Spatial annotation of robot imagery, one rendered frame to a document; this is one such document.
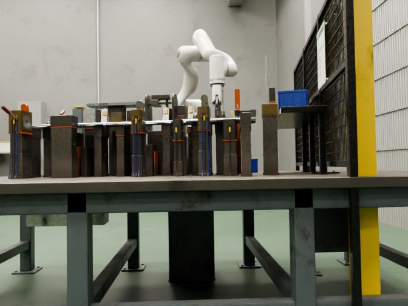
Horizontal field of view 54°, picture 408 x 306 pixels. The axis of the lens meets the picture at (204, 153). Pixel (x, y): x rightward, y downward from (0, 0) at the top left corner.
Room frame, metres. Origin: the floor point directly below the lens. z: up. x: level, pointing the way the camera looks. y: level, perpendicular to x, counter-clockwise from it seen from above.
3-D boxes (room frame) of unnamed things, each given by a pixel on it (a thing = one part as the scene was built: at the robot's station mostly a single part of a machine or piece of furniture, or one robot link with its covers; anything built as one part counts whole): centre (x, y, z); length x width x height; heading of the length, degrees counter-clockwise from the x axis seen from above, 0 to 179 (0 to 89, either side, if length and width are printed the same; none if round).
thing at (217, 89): (2.17, -0.08, 1.14); 0.10 x 0.07 x 0.11; 173
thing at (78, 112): (2.67, 0.83, 0.92); 0.08 x 0.08 x 0.44; 83
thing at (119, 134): (2.28, 0.46, 0.84); 0.12 x 0.05 x 0.29; 173
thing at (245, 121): (1.82, -0.19, 0.84); 0.05 x 0.05 x 0.29; 83
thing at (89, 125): (2.27, 0.40, 1.00); 1.38 x 0.22 x 0.02; 83
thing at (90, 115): (2.49, 0.69, 0.90); 0.13 x 0.08 x 0.41; 173
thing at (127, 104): (2.64, 0.57, 1.16); 0.37 x 0.14 x 0.02; 83
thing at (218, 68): (2.17, -0.08, 1.28); 0.09 x 0.08 x 0.13; 110
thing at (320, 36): (2.06, -0.62, 1.30); 0.23 x 0.02 x 0.31; 173
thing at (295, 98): (2.35, -0.54, 1.09); 0.30 x 0.17 x 0.13; 164
